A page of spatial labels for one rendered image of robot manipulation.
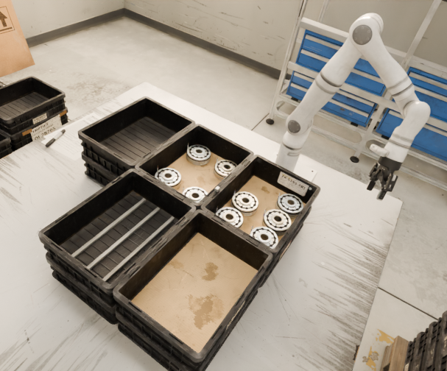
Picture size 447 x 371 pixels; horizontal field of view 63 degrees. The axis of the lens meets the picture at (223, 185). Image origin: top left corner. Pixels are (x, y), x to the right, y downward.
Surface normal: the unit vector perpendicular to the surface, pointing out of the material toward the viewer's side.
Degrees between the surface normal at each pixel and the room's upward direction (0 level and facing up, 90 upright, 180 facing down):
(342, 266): 0
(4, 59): 72
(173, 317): 0
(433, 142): 90
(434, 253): 0
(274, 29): 90
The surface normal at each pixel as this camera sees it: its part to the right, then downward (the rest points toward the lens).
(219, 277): 0.15, -0.71
